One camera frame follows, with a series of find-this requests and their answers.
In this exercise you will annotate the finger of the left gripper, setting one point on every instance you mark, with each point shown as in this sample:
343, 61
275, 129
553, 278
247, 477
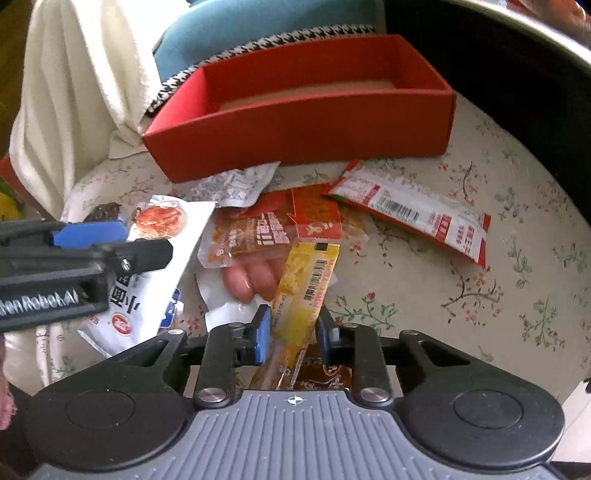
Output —
84, 235
136, 257

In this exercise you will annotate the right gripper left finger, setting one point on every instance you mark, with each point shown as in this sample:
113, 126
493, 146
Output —
228, 347

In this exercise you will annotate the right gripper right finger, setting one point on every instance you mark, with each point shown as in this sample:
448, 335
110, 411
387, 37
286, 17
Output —
359, 348

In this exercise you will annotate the dark brown clear snack packet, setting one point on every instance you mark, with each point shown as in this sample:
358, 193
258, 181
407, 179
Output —
105, 212

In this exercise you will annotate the white kimchi snack packet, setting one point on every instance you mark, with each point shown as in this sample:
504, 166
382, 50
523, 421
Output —
138, 302

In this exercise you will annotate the brown silver snack packet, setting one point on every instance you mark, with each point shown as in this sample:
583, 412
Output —
315, 375

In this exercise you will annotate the yellow snack stick packet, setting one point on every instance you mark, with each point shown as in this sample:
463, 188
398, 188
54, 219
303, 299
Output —
294, 312

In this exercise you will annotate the yellow object at left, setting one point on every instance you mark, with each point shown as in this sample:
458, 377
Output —
11, 207

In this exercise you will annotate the sausage pack clear wrapper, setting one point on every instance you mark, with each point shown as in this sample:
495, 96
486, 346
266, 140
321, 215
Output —
239, 259

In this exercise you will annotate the red orange square packet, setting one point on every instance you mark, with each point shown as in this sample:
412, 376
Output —
316, 215

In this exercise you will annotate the silver white snack packet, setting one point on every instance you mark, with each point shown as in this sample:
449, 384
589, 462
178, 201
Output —
232, 188

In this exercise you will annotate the long red white snack packet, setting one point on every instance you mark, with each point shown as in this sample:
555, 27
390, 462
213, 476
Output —
403, 201

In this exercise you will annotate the cream white towel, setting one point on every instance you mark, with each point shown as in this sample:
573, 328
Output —
89, 77

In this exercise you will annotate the teal houndstooth-trimmed cushion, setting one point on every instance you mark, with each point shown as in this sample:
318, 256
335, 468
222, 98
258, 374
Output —
212, 31

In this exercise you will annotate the red cardboard box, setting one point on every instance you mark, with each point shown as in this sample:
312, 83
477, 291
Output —
327, 100

